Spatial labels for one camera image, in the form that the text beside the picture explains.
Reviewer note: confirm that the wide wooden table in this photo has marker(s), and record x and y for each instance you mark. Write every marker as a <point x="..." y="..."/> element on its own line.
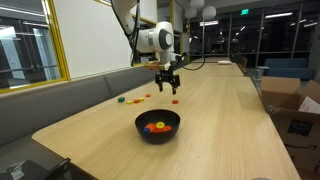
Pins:
<point x="216" y="70"/>

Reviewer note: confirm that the black bowl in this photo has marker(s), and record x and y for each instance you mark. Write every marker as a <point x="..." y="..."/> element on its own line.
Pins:
<point x="156" y="138"/>

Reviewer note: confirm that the narrow wooden table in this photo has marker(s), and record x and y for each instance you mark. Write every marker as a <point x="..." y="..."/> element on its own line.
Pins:
<point x="206" y="60"/>

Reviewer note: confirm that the white plate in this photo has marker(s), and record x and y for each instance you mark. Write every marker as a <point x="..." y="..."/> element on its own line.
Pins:
<point x="224" y="62"/>

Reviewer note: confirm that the large green exit sign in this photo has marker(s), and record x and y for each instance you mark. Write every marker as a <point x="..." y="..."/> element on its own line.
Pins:
<point x="244" y="12"/>

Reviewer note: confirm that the ceiling light tube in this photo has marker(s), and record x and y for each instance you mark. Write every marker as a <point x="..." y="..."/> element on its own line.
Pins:
<point x="278" y="15"/>
<point x="209" y="23"/>

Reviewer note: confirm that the black camera equipment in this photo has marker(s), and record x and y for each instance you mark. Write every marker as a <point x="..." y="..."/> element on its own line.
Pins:
<point x="33" y="171"/>

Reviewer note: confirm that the yellow block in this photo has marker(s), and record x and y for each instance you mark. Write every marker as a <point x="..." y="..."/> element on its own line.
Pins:
<point x="141" y="99"/>
<point x="129" y="102"/>

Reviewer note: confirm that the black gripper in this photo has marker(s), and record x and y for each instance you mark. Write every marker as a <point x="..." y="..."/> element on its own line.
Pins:
<point x="167" y="77"/>

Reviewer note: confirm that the white paper sheet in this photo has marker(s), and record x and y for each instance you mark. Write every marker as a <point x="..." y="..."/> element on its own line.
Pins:
<point x="310" y="106"/>

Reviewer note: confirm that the open printed cardboard box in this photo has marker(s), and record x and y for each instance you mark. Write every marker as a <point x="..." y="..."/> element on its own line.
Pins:
<point x="293" y="146"/>

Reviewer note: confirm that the large yellow window frame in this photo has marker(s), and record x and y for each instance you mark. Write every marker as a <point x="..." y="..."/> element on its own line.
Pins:
<point x="61" y="50"/>

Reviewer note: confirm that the green block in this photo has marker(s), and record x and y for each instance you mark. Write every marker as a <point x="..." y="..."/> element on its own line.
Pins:
<point x="121" y="99"/>

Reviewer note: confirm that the orange disc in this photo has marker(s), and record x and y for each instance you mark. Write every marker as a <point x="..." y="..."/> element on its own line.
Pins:
<point x="175" y="101"/>
<point x="167" y="128"/>
<point x="147" y="95"/>
<point x="150" y="126"/>
<point x="158" y="130"/>
<point x="136" y="101"/>

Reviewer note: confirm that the wooden chair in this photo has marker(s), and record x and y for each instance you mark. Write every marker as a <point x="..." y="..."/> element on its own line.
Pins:
<point x="242" y="63"/>

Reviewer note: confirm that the white round pendant lamp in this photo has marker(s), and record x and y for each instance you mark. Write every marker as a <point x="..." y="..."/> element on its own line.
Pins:
<point x="197" y="3"/>
<point x="191" y="13"/>
<point x="209" y="12"/>

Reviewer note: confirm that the short blue sofa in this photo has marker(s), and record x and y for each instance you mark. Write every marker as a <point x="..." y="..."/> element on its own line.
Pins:
<point x="290" y="68"/>

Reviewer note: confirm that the wrist camera on wooden mount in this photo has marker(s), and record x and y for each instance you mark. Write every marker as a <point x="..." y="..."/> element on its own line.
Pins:
<point x="155" y="65"/>

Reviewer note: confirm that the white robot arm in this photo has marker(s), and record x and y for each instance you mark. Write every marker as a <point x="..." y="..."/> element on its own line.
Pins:
<point x="156" y="38"/>

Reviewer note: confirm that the grey upholstered bench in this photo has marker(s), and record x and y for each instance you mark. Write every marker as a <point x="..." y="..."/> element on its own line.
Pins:
<point x="50" y="106"/>

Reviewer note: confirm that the plain cardboard box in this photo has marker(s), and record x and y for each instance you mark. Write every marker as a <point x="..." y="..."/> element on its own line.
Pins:
<point x="280" y="91"/>

